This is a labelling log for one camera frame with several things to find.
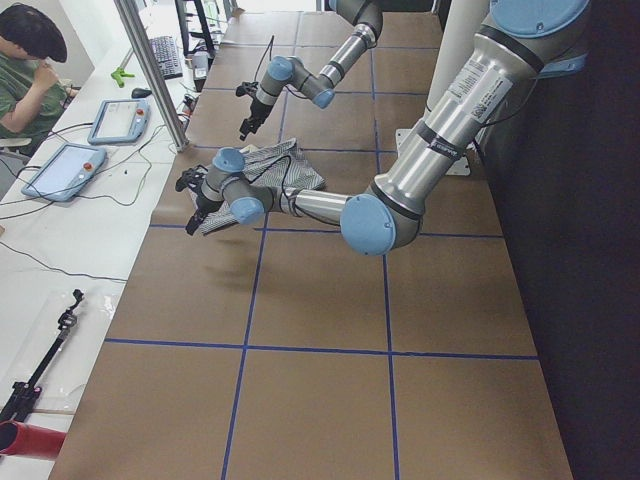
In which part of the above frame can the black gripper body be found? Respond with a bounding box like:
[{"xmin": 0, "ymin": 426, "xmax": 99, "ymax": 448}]
[
  {"xmin": 250, "ymin": 95, "xmax": 274, "ymax": 121},
  {"xmin": 195, "ymin": 184, "xmax": 224, "ymax": 216}
]

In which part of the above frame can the navy white striped polo shirt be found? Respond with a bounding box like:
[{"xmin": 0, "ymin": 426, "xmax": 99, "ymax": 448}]
[{"xmin": 198, "ymin": 138, "xmax": 326, "ymax": 235}]

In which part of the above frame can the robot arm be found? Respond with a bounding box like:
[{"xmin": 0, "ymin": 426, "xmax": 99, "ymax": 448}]
[
  {"xmin": 175, "ymin": 1, "xmax": 590, "ymax": 256},
  {"xmin": 235, "ymin": 1, "xmax": 383, "ymax": 140}
]

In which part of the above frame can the black keyboard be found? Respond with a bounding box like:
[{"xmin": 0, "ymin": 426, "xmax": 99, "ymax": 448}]
[{"xmin": 149, "ymin": 36, "xmax": 183, "ymax": 79}]

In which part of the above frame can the black computer mouse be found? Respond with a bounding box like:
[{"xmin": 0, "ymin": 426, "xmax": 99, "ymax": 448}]
[{"xmin": 131, "ymin": 88, "xmax": 152, "ymax": 99}]

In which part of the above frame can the far teach pendant tablet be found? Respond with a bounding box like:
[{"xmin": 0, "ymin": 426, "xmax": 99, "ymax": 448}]
[{"xmin": 87, "ymin": 99, "xmax": 150, "ymax": 145}]

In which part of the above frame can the teach pendant tablet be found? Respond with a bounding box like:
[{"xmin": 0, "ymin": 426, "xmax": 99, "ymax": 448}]
[
  {"xmin": 21, "ymin": 143, "xmax": 107, "ymax": 202},
  {"xmin": 87, "ymin": 99, "xmax": 150, "ymax": 145}
]

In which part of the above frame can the near teach pendant tablet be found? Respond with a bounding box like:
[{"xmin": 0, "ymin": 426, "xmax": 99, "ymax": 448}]
[{"xmin": 21, "ymin": 143, "xmax": 107, "ymax": 202}]

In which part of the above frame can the green plastic clamp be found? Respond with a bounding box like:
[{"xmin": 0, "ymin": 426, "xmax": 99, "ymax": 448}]
[{"xmin": 110, "ymin": 67, "xmax": 135, "ymax": 88}]

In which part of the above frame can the person in green shirt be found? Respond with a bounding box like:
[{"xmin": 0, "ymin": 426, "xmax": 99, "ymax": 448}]
[{"xmin": 1, "ymin": 3, "xmax": 79, "ymax": 156}]

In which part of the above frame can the red cylinder tube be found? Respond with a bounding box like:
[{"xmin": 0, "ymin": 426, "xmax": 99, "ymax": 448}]
[{"xmin": 1, "ymin": 421, "xmax": 66, "ymax": 460}]

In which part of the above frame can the aluminium frame post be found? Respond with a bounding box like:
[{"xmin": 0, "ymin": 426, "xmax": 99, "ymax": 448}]
[{"xmin": 114, "ymin": 0, "xmax": 189, "ymax": 152}]

